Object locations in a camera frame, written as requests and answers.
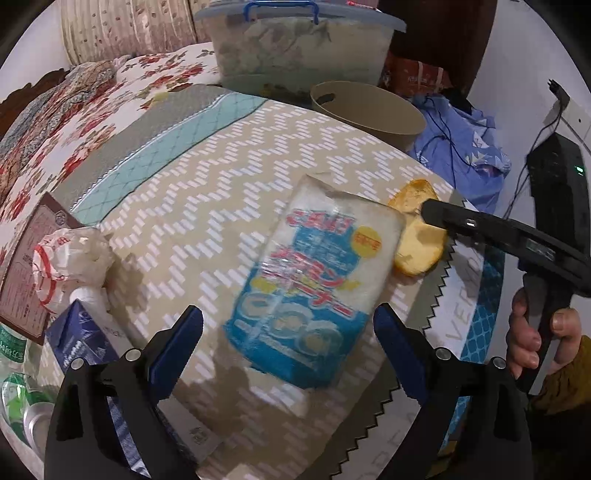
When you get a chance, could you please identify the crumpled white plastic bag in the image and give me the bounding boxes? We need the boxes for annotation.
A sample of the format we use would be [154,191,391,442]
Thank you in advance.
[34,225,114,315]

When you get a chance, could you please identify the floral curtain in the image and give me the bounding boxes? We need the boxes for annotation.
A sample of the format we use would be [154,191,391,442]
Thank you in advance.
[60,0,200,66]

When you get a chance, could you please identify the carved wooden headboard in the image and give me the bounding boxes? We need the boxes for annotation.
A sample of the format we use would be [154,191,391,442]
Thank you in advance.
[0,69,66,114]

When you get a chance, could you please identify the beige plastic bin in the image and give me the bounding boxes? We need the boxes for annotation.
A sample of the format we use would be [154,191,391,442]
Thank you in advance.
[310,81,427,154]

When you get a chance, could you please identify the yellow sponge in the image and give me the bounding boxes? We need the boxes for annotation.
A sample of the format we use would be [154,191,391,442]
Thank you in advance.
[387,179,450,278]

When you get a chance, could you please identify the clear storage box blue handles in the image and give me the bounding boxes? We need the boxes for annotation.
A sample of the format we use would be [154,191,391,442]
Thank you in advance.
[194,0,408,103]

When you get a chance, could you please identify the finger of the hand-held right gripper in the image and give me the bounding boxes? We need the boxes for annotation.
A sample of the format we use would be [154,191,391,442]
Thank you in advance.
[421,198,523,260]

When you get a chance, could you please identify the floral bedsheet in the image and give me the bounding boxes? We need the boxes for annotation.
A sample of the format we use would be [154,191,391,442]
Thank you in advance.
[0,41,223,259]

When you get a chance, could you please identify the thin black cable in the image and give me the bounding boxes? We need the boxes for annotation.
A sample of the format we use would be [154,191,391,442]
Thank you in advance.
[414,92,477,169]

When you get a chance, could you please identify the brown printed card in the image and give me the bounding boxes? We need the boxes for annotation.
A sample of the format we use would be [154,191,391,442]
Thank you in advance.
[0,191,101,346]

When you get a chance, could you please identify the black electronic box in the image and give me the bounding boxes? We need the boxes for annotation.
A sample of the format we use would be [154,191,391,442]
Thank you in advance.
[526,134,591,223]

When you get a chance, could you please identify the white power strip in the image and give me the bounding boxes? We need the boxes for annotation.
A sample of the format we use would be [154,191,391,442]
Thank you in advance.
[547,88,591,140]

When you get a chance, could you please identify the blue cloth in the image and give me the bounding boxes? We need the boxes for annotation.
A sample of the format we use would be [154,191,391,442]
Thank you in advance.
[410,95,512,214]

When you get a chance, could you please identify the person's right hand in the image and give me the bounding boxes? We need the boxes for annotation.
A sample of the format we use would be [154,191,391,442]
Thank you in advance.
[507,288,583,384]

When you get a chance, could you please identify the clear bottle green label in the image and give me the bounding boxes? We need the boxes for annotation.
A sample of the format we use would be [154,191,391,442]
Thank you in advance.
[0,323,58,462]

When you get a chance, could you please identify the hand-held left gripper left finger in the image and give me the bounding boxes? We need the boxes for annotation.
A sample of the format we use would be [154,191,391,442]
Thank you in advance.
[45,305,205,480]

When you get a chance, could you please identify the blue and white sponge packet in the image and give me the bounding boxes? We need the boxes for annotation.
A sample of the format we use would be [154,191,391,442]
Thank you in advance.
[223,172,407,391]

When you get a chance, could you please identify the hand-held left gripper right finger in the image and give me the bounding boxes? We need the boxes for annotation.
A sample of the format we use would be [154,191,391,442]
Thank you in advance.
[373,302,546,480]

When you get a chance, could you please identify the blue carton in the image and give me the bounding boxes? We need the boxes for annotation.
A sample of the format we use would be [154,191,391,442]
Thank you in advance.
[45,298,145,480]

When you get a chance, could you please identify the patchwork floral quilt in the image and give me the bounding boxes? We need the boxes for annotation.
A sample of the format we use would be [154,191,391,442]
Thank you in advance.
[0,60,119,185]

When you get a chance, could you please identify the beige zigzag mat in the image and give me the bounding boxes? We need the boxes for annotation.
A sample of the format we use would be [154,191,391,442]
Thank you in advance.
[37,83,509,480]

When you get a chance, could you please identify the orange packet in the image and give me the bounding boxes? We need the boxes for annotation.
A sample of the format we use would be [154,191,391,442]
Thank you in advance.
[382,51,450,94]

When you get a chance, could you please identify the person's right forearm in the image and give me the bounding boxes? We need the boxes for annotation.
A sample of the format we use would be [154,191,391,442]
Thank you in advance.
[529,335,591,416]

